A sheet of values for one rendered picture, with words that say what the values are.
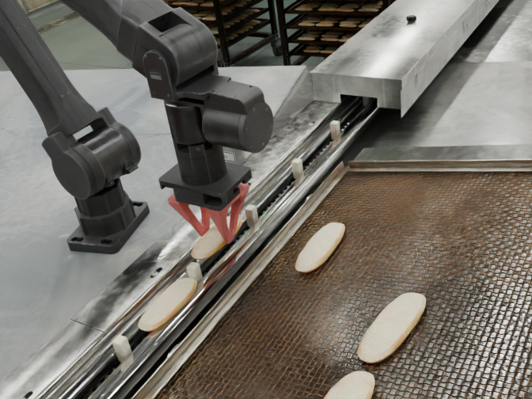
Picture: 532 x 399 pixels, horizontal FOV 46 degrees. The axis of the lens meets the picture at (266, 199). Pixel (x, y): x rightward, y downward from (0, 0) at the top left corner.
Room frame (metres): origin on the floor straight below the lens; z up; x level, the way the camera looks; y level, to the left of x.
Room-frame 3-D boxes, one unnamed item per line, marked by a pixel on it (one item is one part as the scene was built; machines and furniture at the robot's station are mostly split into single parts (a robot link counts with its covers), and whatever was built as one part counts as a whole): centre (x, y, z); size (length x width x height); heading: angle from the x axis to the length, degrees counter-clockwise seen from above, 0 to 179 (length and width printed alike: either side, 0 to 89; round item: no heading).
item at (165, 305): (0.59, 0.14, 0.86); 0.10 x 0.04 x 0.01; 145
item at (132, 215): (0.83, 0.25, 0.86); 0.12 x 0.09 x 0.08; 158
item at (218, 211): (0.68, 0.07, 0.92); 0.07 x 0.07 x 0.09; 55
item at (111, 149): (0.82, 0.23, 0.94); 0.09 x 0.05 x 0.10; 50
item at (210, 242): (0.69, 0.07, 0.88); 0.10 x 0.04 x 0.01; 145
